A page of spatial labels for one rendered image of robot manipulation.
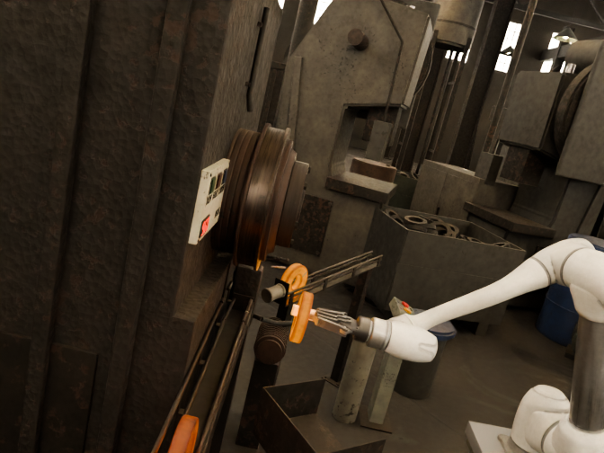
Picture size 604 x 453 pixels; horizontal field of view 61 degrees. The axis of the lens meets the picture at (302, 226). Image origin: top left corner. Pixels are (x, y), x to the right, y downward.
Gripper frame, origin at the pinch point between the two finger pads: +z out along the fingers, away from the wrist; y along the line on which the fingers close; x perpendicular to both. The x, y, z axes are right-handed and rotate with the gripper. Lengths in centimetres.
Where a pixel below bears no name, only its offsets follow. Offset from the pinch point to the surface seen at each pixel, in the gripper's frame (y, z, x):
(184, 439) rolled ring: -56, 20, -9
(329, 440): -23.3, -14.9, -23.5
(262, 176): 0.1, 22.3, 36.0
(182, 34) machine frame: -30, 44, 65
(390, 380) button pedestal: 83, -57, -57
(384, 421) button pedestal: 86, -63, -81
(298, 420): -18.5, -6.1, -23.2
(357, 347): 79, -36, -43
